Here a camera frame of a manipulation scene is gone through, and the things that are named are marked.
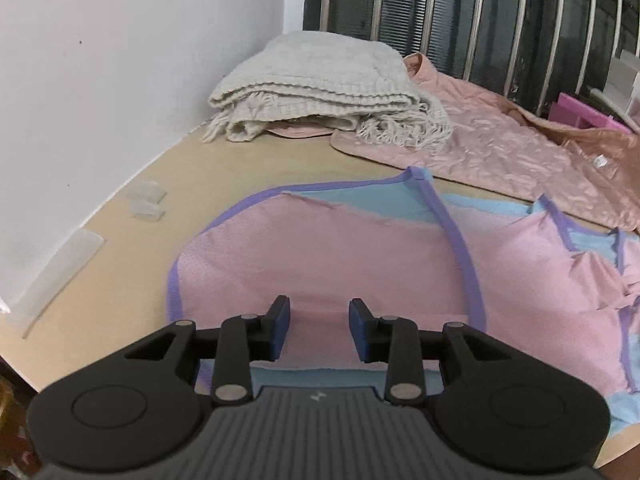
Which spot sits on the pink quilted blanket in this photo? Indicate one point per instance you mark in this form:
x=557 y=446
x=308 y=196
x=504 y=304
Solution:
x=490 y=150

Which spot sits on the metal window bars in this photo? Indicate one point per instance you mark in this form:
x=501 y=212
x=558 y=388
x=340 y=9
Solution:
x=326 y=0

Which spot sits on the clear tape strips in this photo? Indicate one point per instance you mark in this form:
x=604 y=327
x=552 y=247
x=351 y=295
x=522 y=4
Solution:
x=55 y=280

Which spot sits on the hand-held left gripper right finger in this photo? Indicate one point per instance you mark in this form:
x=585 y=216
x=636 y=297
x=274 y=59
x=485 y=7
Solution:
x=358 y=332

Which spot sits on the dark glass window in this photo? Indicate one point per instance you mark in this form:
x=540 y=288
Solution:
x=355 y=5

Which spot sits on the magenta flat box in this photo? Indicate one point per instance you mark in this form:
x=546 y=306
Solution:
x=580 y=110

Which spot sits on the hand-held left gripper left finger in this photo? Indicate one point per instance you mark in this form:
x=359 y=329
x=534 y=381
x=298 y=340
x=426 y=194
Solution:
x=281 y=331

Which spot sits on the pink blue mesh garment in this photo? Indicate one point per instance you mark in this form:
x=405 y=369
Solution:
x=325 y=260

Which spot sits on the small clear plastic piece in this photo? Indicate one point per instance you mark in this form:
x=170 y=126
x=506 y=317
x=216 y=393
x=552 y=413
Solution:
x=147 y=211
x=148 y=191

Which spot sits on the white cardboard box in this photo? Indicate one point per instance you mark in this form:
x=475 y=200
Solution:
x=625 y=70

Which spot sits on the cream knitted blanket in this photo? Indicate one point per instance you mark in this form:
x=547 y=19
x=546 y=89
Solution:
x=310 y=75

